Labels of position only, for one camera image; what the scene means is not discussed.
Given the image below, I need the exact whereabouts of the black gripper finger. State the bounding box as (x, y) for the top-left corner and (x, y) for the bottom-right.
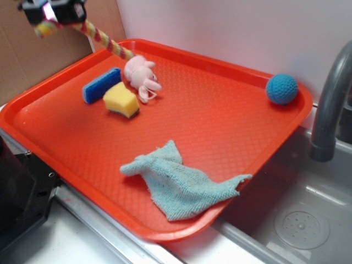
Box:
(52, 0), (86, 24)
(17, 0), (47, 26)

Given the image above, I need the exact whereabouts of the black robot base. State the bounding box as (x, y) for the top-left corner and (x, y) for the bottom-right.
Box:
(1, 139), (58, 254)

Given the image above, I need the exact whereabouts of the grey plastic sink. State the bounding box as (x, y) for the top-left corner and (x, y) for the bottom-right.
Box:
(166, 129), (351, 263)

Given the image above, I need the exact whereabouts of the pink plush mouse toy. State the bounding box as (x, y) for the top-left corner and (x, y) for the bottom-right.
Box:
(124, 56), (162, 104)

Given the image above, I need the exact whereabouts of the light blue cloth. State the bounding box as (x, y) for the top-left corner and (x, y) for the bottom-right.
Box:
(120, 140), (252, 221)

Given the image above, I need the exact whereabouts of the orange plastic tray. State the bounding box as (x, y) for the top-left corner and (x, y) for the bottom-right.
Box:
(1, 40), (313, 242)

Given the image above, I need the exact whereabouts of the multicolored braided rope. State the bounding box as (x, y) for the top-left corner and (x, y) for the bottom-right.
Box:
(34, 19), (135, 62)

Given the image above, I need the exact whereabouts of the brown cardboard panel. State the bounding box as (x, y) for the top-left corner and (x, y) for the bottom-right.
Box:
(0, 0), (127, 107)

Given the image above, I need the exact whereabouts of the grey faucet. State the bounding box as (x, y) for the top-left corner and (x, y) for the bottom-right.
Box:
(309, 42), (351, 162)

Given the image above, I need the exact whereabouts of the blue dimpled ball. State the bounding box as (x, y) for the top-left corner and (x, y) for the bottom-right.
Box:
(266, 74), (298, 106)

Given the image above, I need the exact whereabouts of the yellow sponge with dark pad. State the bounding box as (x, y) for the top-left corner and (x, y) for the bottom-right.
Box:
(103, 82), (140, 119)

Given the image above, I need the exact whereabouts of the blue sponge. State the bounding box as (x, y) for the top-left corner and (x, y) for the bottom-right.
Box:
(82, 67), (122, 104)

